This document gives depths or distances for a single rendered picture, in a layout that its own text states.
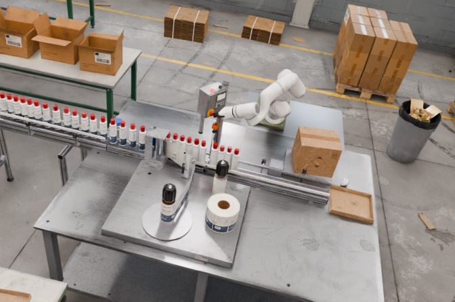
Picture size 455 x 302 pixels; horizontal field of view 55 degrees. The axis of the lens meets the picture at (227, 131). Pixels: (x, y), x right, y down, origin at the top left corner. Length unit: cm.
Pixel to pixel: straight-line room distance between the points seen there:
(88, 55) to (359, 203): 274
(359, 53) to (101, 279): 429
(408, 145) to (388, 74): 138
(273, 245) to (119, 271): 117
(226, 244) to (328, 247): 67
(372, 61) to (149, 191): 403
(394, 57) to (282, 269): 406
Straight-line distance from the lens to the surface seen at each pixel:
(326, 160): 326
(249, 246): 277
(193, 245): 266
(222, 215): 263
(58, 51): 453
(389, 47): 610
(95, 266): 339
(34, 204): 417
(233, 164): 308
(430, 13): 848
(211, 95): 283
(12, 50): 471
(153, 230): 270
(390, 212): 465
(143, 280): 330
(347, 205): 324
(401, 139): 521
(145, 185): 297
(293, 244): 285
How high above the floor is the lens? 296
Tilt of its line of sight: 36 degrees down
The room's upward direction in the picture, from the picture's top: 10 degrees clockwise
